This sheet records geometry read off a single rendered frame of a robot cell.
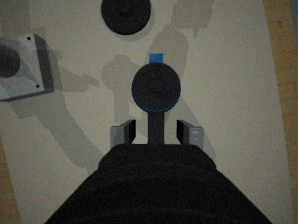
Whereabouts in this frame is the black round disc with centre stud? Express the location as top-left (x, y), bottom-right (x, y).
top-left (101, 0), bottom-right (151, 35)

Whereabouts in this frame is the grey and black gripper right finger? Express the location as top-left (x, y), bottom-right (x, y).
top-left (176, 120), bottom-right (204, 150)

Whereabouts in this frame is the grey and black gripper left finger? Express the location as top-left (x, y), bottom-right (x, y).
top-left (110, 119), bottom-right (136, 150)

